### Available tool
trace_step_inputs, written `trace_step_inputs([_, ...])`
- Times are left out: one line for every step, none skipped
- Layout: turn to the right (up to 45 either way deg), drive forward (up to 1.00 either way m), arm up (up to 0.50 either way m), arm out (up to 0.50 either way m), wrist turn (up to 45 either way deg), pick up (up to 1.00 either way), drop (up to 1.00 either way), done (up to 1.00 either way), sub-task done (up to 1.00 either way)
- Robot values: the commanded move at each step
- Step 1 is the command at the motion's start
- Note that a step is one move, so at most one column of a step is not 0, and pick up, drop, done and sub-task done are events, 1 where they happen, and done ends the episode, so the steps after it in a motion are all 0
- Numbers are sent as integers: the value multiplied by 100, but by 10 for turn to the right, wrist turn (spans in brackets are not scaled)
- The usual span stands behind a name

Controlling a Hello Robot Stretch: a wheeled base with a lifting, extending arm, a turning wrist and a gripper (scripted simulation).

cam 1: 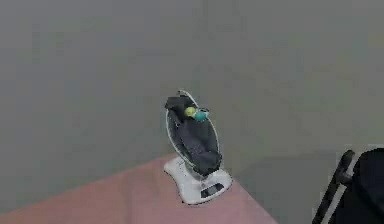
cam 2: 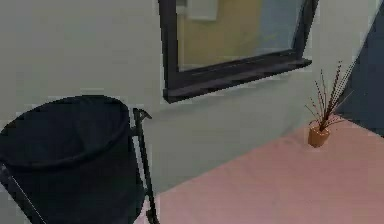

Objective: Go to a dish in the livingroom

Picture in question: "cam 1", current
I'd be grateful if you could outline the black and white baby bouncer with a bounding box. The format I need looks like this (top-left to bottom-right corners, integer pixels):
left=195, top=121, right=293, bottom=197
left=162, top=89, right=234, bottom=206

